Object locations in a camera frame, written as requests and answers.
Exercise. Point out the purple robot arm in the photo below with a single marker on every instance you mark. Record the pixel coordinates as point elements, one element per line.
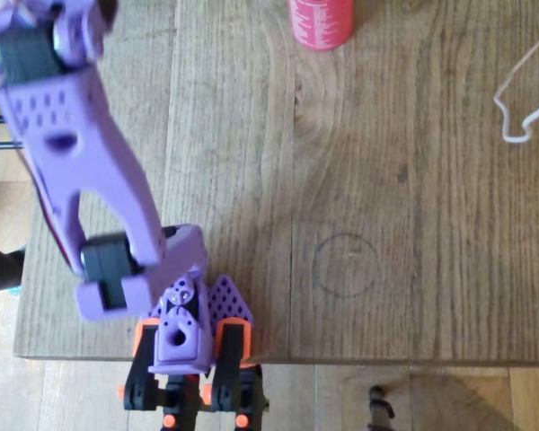
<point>94,157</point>

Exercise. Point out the red printed cup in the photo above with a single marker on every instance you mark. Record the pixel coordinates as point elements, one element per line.
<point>321,22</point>

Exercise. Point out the black orange table clamp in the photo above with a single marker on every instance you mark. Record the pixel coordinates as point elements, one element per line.
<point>229,359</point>
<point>141,359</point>

